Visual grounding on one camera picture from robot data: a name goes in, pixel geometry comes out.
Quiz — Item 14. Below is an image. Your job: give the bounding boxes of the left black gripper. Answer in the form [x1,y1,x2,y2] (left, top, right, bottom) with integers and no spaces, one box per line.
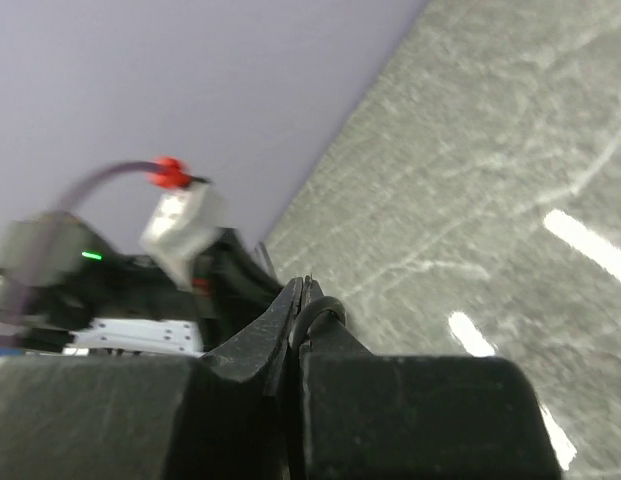
[0,214,282,350]

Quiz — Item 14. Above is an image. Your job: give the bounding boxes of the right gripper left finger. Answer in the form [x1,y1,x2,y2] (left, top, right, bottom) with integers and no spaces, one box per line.
[0,279,303,479]

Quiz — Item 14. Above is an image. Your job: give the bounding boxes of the black headphone cable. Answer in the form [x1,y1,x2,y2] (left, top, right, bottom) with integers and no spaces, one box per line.
[287,295,349,351]

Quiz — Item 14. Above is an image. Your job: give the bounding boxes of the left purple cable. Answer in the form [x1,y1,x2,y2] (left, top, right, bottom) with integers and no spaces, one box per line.
[4,158,159,311]

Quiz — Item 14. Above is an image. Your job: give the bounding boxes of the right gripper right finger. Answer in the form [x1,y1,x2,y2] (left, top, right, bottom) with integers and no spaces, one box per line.
[291,278,562,479]

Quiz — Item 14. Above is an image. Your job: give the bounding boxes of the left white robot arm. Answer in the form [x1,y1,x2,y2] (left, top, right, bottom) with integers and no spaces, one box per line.
[0,214,282,356]

